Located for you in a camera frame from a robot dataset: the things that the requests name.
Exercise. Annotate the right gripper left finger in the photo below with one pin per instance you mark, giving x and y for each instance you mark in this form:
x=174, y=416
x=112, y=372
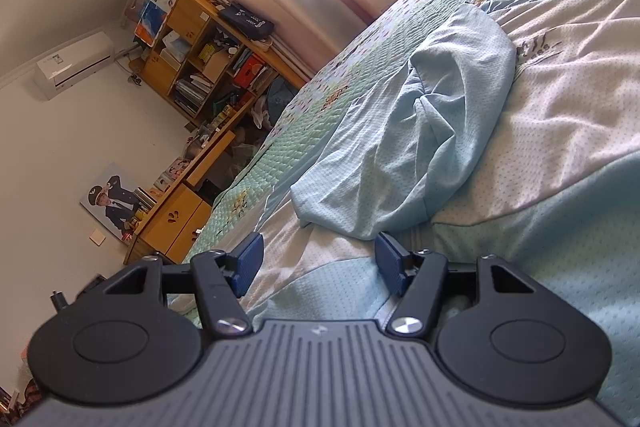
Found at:
x=221, y=279

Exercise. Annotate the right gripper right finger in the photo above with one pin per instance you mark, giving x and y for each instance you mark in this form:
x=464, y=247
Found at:
x=416, y=279

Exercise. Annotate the light blue white jacket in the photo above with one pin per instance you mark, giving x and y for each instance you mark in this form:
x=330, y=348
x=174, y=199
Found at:
x=512, y=130

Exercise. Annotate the wooden desk with drawers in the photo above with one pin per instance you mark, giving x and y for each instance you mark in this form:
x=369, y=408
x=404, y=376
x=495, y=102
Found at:
x=171, y=226

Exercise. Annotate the child portrait photo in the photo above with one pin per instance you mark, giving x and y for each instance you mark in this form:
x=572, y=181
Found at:
x=112, y=199

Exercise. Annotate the wooden bookshelf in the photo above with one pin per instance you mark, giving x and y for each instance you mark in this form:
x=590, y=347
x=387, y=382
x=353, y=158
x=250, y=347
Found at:
x=200, y=64

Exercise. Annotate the dark hanging tote bag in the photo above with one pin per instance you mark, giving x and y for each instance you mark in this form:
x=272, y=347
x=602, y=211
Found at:
x=251, y=25

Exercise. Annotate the green quilted bee bedspread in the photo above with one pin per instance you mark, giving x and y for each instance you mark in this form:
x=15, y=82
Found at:
x=375, y=46

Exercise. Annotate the white wall air conditioner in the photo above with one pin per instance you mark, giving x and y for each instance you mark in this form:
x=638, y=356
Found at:
x=64, y=68

